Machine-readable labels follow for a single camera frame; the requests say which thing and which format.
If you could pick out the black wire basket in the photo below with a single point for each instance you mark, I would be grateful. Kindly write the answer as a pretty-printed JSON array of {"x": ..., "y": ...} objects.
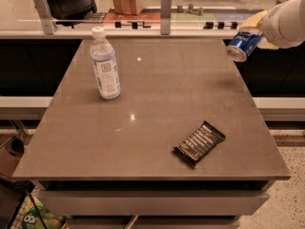
[{"x": 12, "y": 196}]

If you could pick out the colourful floor mat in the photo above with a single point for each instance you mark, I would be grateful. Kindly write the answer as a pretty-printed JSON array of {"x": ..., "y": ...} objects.
[{"x": 197, "y": 18}]

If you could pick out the middle metal glass bracket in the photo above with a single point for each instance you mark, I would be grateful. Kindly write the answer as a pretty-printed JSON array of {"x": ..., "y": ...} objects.
[{"x": 165, "y": 17}]

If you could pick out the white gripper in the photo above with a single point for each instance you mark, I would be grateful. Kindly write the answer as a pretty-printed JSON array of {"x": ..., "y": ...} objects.
[{"x": 275, "y": 25}]

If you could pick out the grey table drawer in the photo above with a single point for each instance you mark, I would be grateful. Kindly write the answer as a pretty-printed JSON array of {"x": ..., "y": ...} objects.
[{"x": 153, "y": 203}]

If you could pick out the black snack bar wrapper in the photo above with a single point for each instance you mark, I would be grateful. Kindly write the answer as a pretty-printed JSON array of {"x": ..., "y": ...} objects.
[{"x": 199, "y": 143}]

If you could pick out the blue pepsi can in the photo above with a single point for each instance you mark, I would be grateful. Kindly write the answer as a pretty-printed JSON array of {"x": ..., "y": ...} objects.
[{"x": 242, "y": 45}]

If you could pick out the left metal glass bracket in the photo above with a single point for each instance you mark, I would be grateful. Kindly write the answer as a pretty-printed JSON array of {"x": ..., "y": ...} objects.
[{"x": 46, "y": 19}]

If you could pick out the clear plastic water bottle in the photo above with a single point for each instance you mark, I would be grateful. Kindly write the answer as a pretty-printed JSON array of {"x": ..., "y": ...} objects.
[{"x": 104, "y": 64}]

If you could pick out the green chip bag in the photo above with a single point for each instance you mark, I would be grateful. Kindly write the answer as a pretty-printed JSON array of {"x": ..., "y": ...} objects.
[{"x": 37, "y": 216}]

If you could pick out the black office chair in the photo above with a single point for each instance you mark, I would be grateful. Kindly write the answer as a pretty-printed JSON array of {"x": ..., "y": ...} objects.
[{"x": 70, "y": 12}]

